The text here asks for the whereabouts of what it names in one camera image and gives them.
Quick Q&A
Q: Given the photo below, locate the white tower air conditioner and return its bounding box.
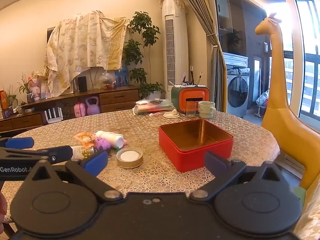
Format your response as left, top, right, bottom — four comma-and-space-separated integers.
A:
161, 0, 190, 99

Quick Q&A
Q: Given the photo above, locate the cream patterned cushion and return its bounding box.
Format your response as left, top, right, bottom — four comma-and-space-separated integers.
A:
292, 180, 320, 240

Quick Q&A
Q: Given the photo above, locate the blue picture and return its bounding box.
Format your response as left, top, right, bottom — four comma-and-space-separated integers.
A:
114, 66, 130, 87

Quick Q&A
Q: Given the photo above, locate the pink doll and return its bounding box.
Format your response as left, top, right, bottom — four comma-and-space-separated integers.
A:
30, 76, 43, 101

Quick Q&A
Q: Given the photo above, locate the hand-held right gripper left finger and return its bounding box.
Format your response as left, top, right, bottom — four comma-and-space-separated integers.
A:
24, 150, 125, 204

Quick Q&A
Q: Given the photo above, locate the green and orange storage box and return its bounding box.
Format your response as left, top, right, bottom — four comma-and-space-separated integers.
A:
171, 85, 210, 113

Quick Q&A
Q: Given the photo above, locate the mop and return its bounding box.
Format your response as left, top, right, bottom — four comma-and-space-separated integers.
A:
254, 97, 262, 118

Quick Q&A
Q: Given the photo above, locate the red tin box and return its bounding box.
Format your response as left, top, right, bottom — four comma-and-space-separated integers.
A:
158, 119, 235, 173

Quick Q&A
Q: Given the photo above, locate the clear bag of fruit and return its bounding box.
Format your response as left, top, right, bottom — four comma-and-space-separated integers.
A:
99, 70, 117, 90

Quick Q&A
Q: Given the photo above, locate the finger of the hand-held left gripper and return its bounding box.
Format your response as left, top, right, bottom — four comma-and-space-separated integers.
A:
0, 137, 35, 149
0, 145, 74, 165

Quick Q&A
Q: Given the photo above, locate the foam-wrapped white bottle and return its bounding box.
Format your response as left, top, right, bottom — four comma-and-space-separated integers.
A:
95, 130, 125, 149

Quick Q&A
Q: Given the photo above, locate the striped curtain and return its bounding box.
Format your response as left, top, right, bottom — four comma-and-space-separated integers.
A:
175, 0, 228, 113

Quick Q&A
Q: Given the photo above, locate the yellow giraffe statue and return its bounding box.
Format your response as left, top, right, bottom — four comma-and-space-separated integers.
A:
254, 12, 320, 190

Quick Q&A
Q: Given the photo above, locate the cream lid with figure knob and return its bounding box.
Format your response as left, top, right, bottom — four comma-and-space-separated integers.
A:
163, 109, 180, 119

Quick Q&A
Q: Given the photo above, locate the clear drinking glass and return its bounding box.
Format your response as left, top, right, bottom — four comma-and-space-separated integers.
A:
186, 101, 197, 118

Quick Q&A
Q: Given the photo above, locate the small potted plant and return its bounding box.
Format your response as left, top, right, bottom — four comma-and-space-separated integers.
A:
3, 85, 20, 117
18, 72, 35, 103

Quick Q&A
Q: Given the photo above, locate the washing machine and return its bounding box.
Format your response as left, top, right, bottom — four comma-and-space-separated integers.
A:
222, 52, 251, 118

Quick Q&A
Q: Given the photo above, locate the glass bottle of yellow capsules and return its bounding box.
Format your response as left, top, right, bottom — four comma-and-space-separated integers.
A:
70, 144, 98, 161

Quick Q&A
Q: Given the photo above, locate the tall potted plant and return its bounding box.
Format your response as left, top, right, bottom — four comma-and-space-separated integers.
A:
122, 11, 165, 99

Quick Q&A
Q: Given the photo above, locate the white router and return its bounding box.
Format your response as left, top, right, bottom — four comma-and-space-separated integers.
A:
44, 107, 63, 124

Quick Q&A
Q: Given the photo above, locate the orange snack packet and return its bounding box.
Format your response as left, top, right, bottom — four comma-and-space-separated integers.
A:
74, 132, 97, 148

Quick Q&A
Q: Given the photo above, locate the black speaker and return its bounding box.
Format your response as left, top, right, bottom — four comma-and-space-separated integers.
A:
77, 76, 87, 92

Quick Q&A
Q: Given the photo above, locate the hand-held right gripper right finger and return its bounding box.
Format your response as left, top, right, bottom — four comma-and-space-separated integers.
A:
189, 151, 292, 203

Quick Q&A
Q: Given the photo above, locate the wooden cabinet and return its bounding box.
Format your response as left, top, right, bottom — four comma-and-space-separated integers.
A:
0, 85, 140, 133

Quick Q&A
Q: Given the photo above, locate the television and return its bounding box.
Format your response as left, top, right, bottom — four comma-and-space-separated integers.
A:
47, 26, 57, 47

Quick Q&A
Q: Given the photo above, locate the purple spiky toy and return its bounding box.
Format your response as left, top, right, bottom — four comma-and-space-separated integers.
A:
94, 137, 111, 151

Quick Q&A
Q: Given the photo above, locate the pale green mug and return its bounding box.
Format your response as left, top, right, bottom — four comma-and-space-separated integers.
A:
198, 101, 216, 119

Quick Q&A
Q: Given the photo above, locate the lace cover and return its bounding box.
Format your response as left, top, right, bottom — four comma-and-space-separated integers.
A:
159, 0, 187, 12

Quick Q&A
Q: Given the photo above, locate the purple kettlebell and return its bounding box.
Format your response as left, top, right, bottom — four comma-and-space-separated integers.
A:
85, 96, 101, 115

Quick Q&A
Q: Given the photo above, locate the green plush toy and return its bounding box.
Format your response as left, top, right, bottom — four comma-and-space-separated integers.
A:
293, 186, 307, 206

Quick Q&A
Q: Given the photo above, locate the floral cloth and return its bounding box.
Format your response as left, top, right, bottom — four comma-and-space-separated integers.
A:
37, 10, 130, 98

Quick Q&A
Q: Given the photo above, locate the person's left hand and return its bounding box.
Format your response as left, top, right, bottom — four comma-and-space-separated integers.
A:
0, 192, 8, 234

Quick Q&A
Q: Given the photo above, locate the stack of books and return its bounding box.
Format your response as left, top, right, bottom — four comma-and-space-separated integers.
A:
132, 99, 175, 116

